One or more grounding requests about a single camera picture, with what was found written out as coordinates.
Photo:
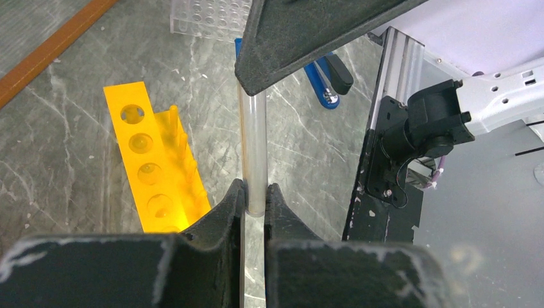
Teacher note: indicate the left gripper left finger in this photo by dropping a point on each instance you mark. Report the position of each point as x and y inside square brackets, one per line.
[198, 267]

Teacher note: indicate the orange wooden shelf rack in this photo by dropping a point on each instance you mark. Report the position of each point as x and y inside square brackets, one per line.
[33, 64]

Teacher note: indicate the blue-capped test tube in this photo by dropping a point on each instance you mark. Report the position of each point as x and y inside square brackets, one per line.
[252, 112]

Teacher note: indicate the blue black handheld tool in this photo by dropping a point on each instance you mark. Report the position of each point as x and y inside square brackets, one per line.
[330, 79]

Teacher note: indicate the yellow test tube rack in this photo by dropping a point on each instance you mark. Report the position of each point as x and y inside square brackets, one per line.
[163, 175]

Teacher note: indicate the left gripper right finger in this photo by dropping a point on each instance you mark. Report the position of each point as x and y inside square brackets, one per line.
[302, 270]

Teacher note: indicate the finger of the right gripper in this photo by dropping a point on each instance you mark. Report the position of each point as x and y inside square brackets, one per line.
[281, 37]

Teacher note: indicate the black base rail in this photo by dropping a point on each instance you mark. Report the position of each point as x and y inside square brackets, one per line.
[383, 207]

